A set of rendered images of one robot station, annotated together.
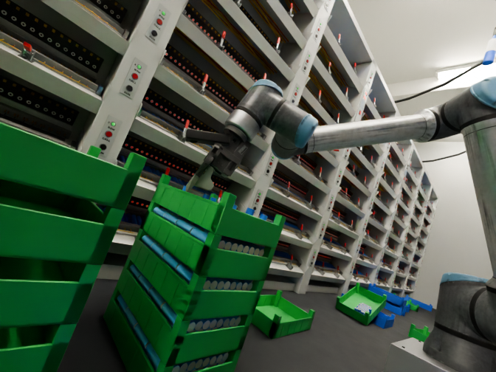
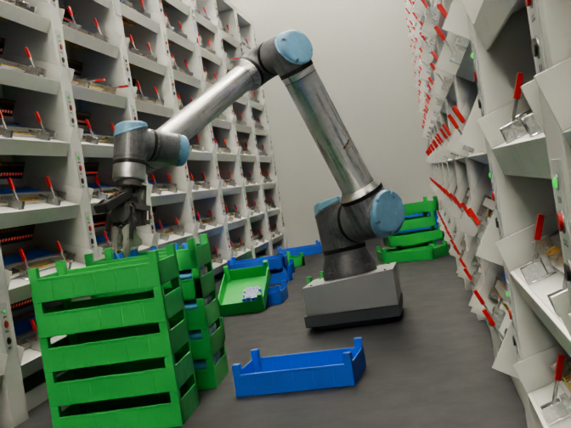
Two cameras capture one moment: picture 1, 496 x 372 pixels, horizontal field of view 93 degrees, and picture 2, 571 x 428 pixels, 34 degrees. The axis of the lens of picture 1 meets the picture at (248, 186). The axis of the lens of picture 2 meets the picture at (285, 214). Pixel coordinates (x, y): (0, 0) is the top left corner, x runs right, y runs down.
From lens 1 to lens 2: 209 cm
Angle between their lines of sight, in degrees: 41
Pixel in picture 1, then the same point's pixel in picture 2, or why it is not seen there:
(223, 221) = (197, 257)
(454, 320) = (334, 241)
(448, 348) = (337, 265)
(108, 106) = not seen: outside the picture
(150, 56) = not seen: outside the picture
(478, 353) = (354, 255)
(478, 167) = (304, 113)
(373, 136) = (217, 111)
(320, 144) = not seen: hidden behind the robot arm
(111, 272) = (34, 398)
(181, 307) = (201, 322)
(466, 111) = (279, 65)
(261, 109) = (144, 152)
